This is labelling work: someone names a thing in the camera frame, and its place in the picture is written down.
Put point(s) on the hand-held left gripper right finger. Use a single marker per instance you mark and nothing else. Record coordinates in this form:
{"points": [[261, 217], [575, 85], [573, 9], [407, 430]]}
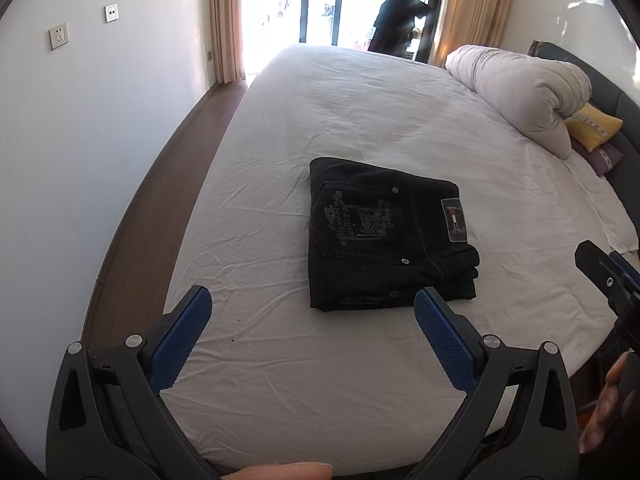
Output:
{"points": [[440, 340]]}

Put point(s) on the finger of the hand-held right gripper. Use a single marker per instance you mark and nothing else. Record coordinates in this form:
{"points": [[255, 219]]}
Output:
{"points": [[622, 264], [595, 265]]}

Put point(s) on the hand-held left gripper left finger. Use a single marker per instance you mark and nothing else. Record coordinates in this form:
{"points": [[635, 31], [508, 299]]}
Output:
{"points": [[180, 345]]}

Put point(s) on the black denim pants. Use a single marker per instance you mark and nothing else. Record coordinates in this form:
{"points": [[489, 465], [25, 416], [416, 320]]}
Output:
{"points": [[375, 260]]}

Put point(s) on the purple patterned pillow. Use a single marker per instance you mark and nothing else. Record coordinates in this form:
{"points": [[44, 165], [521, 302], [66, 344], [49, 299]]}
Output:
{"points": [[602, 160]]}

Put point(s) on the yellow patterned pillow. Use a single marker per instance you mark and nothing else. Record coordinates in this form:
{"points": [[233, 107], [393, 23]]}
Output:
{"points": [[595, 127]]}

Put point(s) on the grey-blue upholstered headboard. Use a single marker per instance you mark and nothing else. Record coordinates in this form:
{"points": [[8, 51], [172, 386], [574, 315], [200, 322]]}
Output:
{"points": [[625, 110]]}

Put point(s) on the rolled beige duvet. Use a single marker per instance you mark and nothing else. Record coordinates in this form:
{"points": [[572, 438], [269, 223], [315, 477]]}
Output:
{"points": [[520, 90]]}

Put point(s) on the bed with white sheet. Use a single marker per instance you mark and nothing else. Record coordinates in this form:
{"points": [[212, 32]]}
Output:
{"points": [[350, 100]]}

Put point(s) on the beige curtain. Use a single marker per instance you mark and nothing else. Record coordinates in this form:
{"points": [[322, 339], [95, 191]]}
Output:
{"points": [[470, 10], [225, 20]]}

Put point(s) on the black hanging garment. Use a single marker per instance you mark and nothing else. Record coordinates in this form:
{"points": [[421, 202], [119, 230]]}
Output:
{"points": [[397, 20]]}

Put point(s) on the window with black bars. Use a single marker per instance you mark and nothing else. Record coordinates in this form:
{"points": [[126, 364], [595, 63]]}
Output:
{"points": [[320, 0]]}

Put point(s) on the white wall outlet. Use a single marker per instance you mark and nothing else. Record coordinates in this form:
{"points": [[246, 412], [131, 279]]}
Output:
{"points": [[112, 13], [58, 37]]}

